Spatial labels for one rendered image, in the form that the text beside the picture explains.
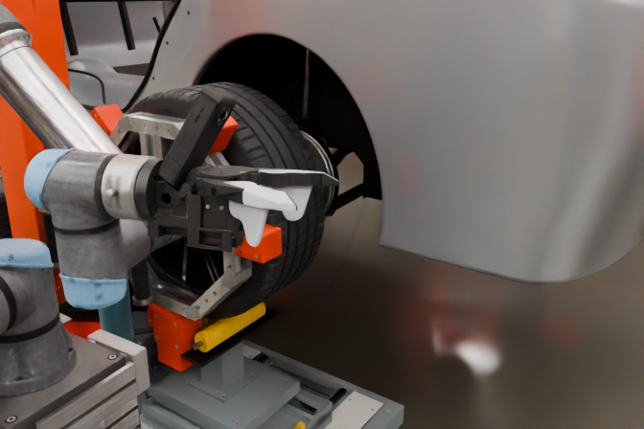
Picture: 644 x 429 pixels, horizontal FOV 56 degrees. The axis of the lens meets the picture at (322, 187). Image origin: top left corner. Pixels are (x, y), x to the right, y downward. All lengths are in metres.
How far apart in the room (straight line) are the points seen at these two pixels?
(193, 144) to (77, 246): 0.20
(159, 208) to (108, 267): 0.11
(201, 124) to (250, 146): 0.86
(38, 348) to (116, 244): 0.37
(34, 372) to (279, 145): 0.80
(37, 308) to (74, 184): 0.39
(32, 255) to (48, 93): 0.27
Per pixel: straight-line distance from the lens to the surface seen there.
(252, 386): 2.06
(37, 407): 1.09
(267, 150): 1.54
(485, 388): 2.50
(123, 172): 0.70
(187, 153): 0.66
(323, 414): 2.06
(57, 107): 0.91
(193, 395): 2.05
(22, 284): 1.05
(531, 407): 2.45
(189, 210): 0.66
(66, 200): 0.75
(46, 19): 1.88
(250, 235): 0.61
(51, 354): 1.12
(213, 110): 0.65
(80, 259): 0.77
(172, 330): 1.79
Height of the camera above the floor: 1.43
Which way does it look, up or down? 18 degrees down
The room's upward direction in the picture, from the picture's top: straight up
